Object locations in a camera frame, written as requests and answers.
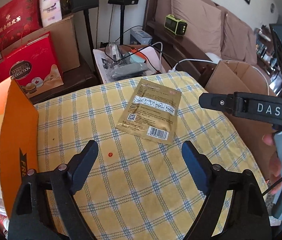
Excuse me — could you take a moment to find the person's right hand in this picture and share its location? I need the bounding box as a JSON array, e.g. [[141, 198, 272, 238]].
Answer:
[[262, 133, 282, 194]]

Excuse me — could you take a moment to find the red tea gift bag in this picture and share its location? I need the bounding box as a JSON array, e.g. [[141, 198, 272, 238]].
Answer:
[[0, 0, 42, 51]]

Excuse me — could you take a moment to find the brown sofa cushion right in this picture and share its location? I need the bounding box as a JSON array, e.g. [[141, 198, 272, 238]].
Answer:
[[217, 5, 257, 65]]

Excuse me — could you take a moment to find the gold foil sachet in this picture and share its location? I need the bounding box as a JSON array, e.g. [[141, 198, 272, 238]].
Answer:
[[116, 79, 181, 145]]

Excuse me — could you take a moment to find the orange cardboard fruit box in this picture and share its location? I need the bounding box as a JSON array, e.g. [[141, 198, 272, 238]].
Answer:
[[0, 77, 38, 217]]

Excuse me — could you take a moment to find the box of cluttered cables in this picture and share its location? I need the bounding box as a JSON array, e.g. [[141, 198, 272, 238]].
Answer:
[[93, 43, 168, 84]]

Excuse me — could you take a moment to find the green alarm clock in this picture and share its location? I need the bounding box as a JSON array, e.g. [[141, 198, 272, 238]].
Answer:
[[164, 14, 187, 36]]

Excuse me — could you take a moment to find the open brown cardboard box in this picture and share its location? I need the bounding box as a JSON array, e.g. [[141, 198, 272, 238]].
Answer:
[[205, 61, 275, 180]]

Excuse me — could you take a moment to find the red chocolate gift bag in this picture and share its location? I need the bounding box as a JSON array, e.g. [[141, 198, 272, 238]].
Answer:
[[0, 32, 63, 98]]

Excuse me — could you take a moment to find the white pink tissue pack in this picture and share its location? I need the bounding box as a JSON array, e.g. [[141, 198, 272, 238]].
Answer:
[[39, 0, 62, 27]]

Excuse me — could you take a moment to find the yellow checkered tablecloth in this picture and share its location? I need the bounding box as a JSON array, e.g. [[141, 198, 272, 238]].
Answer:
[[36, 72, 267, 239]]

